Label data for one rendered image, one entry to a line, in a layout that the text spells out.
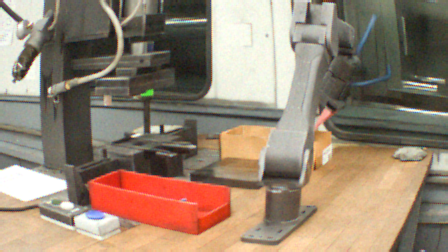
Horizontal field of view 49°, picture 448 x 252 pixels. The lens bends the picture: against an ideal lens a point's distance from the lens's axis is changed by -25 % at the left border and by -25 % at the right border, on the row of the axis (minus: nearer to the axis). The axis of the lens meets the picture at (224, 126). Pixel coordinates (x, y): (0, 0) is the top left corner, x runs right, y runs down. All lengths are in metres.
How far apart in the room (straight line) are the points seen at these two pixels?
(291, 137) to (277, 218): 0.14
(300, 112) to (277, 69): 0.80
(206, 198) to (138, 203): 0.14
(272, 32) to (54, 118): 0.77
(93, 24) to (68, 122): 0.27
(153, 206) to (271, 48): 0.92
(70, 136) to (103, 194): 0.37
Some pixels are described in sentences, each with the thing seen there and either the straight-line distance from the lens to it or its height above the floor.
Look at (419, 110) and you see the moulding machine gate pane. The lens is 1.68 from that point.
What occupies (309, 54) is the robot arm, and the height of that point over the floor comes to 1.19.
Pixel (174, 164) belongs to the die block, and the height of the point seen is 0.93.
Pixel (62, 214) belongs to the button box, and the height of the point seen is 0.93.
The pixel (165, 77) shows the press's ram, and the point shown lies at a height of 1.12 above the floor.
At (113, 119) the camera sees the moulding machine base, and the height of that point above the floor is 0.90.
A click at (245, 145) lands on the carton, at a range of 1.50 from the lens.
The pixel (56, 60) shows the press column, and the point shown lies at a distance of 1.45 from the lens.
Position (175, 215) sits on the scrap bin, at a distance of 1.05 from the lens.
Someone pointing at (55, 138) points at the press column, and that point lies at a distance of 1.48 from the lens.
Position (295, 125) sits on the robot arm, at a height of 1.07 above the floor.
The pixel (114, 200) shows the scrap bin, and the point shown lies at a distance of 1.12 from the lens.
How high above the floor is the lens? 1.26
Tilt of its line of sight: 10 degrees down
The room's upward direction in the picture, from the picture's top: 1 degrees counter-clockwise
